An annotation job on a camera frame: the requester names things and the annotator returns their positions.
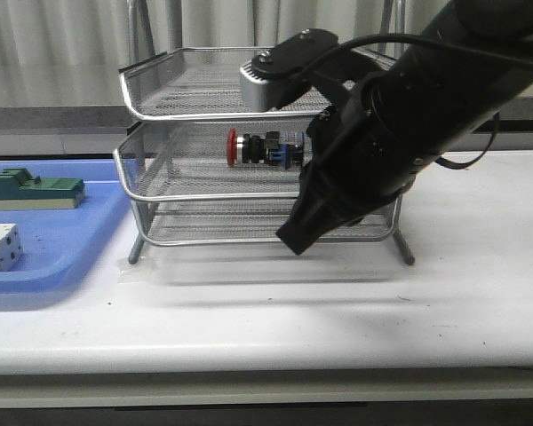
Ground clear tape patch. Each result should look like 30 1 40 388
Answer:
116 256 159 284

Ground grey stone counter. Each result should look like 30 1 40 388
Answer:
0 97 533 132

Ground red emergency stop button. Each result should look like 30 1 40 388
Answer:
226 128 306 170

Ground white pneumatic block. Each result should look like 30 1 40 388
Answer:
0 224 22 272

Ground blue plastic tray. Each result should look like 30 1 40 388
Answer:
0 160 129 294

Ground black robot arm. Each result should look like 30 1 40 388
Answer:
277 1 533 254

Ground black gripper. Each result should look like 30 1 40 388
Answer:
276 106 415 255

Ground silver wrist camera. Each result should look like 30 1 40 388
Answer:
239 60 290 113

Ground mesh tray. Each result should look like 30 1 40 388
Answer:
119 46 330 122
132 199 401 247
114 116 312 202

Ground green terminal block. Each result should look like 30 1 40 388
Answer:
0 168 85 211

